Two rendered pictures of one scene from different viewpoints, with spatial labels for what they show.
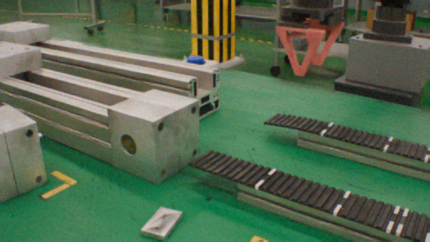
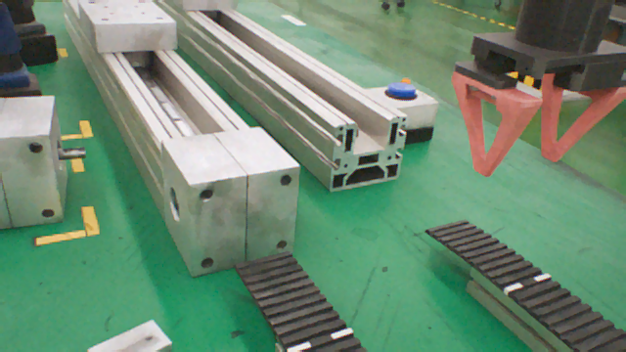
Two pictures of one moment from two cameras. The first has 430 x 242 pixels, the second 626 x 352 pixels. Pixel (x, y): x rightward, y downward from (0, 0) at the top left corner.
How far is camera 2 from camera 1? 25 cm
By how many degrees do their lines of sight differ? 23
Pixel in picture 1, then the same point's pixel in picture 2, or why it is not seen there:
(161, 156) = (204, 239)
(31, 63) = (158, 40)
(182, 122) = (257, 195)
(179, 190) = (211, 299)
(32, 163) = (37, 190)
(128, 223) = (93, 328)
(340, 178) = not seen: outside the picture
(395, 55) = not seen: outside the picture
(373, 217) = not seen: outside the picture
